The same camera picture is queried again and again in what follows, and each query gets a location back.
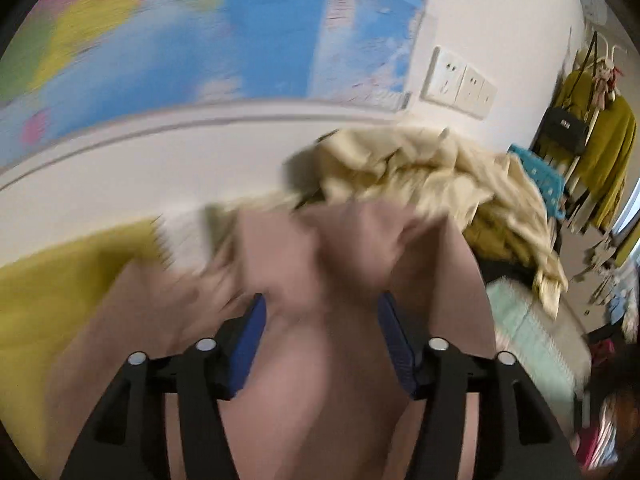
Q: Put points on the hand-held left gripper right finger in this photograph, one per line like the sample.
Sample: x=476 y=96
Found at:
x=395 y=340

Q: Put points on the yellow-green blanket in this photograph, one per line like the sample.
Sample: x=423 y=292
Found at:
x=40 y=310

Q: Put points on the pink pants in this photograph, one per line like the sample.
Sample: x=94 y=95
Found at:
x=320 y=410

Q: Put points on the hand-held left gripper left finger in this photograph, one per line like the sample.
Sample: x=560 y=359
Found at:
x=250 y=340

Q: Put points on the mint green quilt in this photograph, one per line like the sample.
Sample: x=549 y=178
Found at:
x=530 y=330

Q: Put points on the black handbag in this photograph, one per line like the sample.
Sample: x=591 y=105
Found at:
x=565 y=127

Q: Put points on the pink striped cloth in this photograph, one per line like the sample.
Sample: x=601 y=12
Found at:
x=602 y=430

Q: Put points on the white wall socket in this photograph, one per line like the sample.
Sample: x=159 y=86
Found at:
x=445 y=75
x=477 y=92

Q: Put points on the white striped bed sheet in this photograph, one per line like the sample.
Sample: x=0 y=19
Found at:
x=185 y=240

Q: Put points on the olive green garment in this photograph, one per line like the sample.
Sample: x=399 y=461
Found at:
x=500 y=235

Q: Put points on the teal plastic basket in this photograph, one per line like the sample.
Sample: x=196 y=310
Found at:
x=545 y=180

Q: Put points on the colourful wall map poster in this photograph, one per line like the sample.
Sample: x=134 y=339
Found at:
x=200 y=35

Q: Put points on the cream crumpled garment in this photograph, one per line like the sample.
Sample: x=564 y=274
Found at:
x=425 y=170

